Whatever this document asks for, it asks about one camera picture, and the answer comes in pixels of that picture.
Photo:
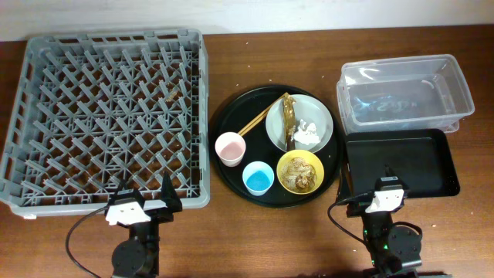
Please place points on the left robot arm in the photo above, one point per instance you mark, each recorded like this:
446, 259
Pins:
139, 255

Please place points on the light blue cup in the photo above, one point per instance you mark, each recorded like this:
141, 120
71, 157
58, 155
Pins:
258, 177

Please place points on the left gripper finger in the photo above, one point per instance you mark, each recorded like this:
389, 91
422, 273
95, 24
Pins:
123, 195
169, 196

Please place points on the food scraps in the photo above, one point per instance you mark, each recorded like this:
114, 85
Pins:
298, 175

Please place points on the pink cup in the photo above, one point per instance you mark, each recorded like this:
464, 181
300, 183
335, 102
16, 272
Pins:
230, 148

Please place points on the gold snack wrapper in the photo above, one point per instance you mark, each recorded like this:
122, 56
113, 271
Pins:
289, 121

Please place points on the yellow bowl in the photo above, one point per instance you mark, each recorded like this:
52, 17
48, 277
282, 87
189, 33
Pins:
311, 159

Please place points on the wooden chopstick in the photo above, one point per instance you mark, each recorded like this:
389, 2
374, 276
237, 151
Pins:
256, 123
266, 111

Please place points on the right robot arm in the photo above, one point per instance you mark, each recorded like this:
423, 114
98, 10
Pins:
394, 247

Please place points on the grey plate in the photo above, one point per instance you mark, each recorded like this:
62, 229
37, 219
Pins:
310, 110

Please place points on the clear plastic bin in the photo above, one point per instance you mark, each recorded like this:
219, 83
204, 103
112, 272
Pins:
405, 93

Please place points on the grey dishwasher rack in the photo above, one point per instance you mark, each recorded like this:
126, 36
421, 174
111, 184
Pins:
93, 111

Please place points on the round black tray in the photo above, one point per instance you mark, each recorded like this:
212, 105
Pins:
259, 147

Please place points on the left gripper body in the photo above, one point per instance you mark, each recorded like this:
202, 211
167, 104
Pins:
149, 232

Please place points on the black rectangular tray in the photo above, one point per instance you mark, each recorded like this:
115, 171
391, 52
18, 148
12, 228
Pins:
420, 158

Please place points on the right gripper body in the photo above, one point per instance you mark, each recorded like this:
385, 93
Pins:
358, 208

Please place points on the white napkin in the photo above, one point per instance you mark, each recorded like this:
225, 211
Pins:
306, 133

